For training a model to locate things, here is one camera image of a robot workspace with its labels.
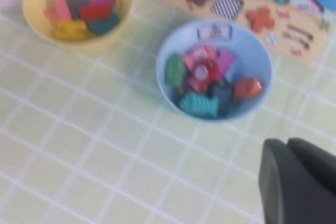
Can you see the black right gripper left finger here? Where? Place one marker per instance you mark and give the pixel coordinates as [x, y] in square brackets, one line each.
[294, 190]

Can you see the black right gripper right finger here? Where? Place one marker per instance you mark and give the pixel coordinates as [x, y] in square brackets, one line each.
[315, 153]

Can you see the red fish peg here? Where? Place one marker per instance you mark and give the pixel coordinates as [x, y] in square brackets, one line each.
[201, 74]

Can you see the light blue plastic bowl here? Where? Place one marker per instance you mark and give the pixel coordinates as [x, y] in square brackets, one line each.
[257, 51]

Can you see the orange plus sign piece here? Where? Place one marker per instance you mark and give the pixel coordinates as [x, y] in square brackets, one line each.
[260, 20]

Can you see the blue wooden puzzle board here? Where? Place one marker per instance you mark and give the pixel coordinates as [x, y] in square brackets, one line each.
[302, 1]

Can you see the paper label on blue bowl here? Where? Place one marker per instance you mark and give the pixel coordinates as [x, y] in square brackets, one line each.
[214, 32]

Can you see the teal heart piece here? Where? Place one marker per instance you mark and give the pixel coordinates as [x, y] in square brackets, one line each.
[103, 24]

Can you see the red shape piece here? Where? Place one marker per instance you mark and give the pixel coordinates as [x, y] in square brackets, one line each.
[94, 12]

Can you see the yellow equals sign piece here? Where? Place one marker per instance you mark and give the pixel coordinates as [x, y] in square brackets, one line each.
[71, 30]

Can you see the grey shape piece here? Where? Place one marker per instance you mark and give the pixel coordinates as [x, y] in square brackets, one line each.
[76, 2]

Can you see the pink greater-than sign piece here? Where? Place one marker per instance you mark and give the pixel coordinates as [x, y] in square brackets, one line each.
[60, 9]

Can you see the yellow plastic bowl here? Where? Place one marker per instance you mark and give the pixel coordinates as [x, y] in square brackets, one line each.
[36, 3]

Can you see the orange wooden fish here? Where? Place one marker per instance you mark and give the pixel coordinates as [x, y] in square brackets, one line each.
[248, 89]

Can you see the navy wooden fish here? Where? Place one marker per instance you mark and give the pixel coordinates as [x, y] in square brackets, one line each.
[221, 95]

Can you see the magenta striped wooden fish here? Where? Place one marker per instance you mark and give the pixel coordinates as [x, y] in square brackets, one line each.
[227, 62]

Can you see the teal striped wooden fish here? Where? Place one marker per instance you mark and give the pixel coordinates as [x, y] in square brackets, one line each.
[198, 104]

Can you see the pink wooden fish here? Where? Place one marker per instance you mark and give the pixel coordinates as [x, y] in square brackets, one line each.
[197, 54]

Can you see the green wooden fish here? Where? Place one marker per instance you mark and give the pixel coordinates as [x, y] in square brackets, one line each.
[175, 70]

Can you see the green checked tablecloth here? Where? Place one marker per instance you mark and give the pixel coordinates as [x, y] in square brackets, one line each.
[78, 129]

